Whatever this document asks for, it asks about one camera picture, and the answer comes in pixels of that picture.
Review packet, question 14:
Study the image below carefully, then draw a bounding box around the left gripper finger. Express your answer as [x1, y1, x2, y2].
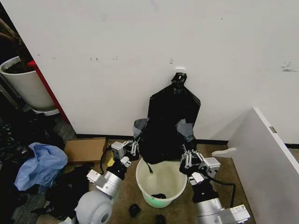
[127, 138, 142, 148]
[130, 141, 142, 156]

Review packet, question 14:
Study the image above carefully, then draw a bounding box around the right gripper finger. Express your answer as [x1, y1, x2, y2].
[180, 144, 192, 169]
[189, 149, 202, 168]

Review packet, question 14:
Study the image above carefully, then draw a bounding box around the black garbage bag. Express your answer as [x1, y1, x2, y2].
[132, 72, 202, 175]

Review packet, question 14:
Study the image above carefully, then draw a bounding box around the white plastic trash bin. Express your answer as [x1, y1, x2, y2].
[135, 156, 188, 209]

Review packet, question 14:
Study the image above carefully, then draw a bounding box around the black scrap in bin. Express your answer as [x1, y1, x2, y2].
[150, 192, 167, 200]

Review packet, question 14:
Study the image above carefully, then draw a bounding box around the blue plastic bag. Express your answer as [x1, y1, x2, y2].
[14, 142, 69, 191]

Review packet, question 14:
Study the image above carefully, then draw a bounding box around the brown cardboard box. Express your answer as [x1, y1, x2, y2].
[64, 137, 107, 164]

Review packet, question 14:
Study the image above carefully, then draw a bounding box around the pile of black bags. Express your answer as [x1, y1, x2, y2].
[0, 113, 91, 221]

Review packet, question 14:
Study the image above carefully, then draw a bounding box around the white board panel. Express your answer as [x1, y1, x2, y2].
[227, 107, 299, 224]

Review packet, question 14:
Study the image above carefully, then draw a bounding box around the white pot saucer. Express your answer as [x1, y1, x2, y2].
[29, 105, 61, 116]

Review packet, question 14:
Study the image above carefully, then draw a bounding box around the white round plant pot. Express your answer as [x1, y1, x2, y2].
[0, 56, 57, 112]

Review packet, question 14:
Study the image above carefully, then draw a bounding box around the dark potted plant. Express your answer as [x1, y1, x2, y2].
[0, 4, 32, 73]

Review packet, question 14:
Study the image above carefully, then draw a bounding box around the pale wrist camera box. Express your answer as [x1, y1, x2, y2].
[199, 157, 221, 178]
[110, 141, 125, 158]

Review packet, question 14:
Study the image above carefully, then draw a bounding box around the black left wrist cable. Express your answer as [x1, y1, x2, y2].
[99, 147, 114, 175]

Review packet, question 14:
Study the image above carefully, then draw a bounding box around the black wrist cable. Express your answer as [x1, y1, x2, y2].
[206, 175, 237, 209]
[99, 147, 114, 175]

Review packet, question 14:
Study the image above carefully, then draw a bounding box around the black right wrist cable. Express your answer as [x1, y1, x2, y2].
[206, 175, 237, 209]

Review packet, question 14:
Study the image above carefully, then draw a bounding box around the white curved bracket piece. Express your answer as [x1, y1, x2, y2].
[211, 147, 237, 158]

